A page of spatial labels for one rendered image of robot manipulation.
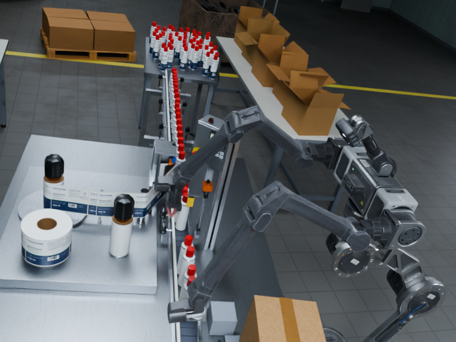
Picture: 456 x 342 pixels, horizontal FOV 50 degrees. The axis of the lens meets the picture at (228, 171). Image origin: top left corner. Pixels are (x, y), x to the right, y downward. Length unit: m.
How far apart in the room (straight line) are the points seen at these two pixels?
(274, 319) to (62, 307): 0.85
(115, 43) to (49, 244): 4.59
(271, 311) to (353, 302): 1.92
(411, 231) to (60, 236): 1.35
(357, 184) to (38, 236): 1.27
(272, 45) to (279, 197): 3.34
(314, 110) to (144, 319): 2.21
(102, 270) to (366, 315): 2.07
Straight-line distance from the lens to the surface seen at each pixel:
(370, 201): 1.92
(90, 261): 2.19
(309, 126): 3.77
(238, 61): 4.95
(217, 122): 2.09
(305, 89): 4.01
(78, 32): 6.29
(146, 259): 2.21
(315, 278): 3.71
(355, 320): 3.57
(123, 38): 6.43
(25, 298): 2.13
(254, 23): 5.12
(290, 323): 1.79
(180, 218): 2.34
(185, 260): 2.01
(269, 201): 1.49
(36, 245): 2.10
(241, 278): 2.30
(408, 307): 2.51
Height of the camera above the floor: 2.42
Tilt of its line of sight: 32 degrees down
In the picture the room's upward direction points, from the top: 14 degrees clockwise
